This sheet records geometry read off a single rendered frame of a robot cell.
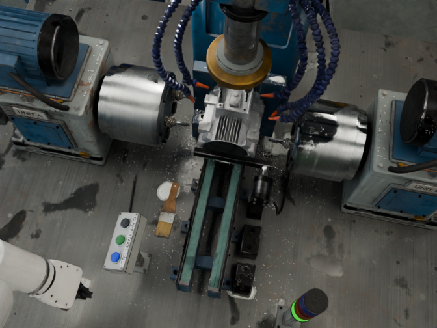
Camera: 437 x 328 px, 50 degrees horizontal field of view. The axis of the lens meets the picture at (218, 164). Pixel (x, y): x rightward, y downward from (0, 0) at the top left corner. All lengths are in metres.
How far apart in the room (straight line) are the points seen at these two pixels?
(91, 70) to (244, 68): 0.51
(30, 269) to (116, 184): 0.71
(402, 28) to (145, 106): 2.25
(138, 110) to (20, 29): 0.39
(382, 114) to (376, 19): 1.89
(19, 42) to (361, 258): 1.26
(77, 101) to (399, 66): 1.29
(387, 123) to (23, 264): 1.06
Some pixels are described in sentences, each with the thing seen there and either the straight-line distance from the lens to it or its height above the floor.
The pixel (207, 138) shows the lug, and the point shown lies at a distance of 1.46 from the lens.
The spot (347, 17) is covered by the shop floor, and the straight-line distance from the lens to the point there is 3.32.
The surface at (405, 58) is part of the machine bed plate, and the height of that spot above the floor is 0.80.
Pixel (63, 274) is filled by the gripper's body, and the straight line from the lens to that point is 1.19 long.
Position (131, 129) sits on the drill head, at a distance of 1.50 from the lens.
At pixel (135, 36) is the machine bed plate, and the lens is 2.07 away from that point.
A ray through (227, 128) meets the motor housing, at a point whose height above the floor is 1.09.
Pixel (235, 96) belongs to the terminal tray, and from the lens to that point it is 1.49.
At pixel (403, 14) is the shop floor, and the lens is 3.45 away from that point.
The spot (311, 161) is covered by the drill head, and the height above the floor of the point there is 1.09.
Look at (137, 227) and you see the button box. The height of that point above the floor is 1.07.
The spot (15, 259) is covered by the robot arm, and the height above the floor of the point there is 1.41.
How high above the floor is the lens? 2.39
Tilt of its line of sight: 66 degrees down
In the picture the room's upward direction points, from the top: 4 degrees clockwise
